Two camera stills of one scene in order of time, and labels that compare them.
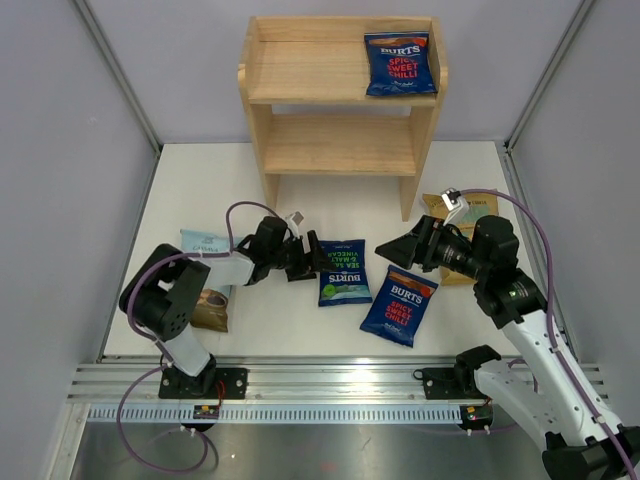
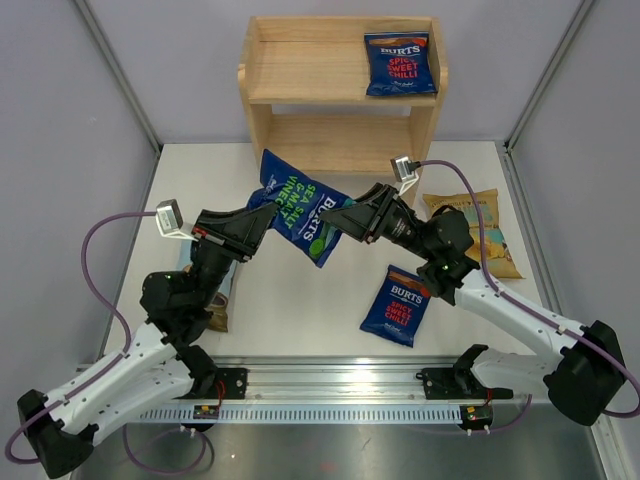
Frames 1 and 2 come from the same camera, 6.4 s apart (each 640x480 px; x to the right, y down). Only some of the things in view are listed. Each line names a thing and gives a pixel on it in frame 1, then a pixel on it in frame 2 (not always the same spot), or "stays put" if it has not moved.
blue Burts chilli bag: x=399 y=63 stays put
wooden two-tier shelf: x=304 y=79 stays put
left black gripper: x=314 y=260 → x=239 y=232
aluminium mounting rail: x=124 y=389 stays put
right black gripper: x=424 y=239 → x=365 y=221
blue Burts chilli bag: x=399 y=306 stays put
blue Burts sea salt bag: x=348 y=282 → x=302 y=203
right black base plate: x=440 y=384 stays put
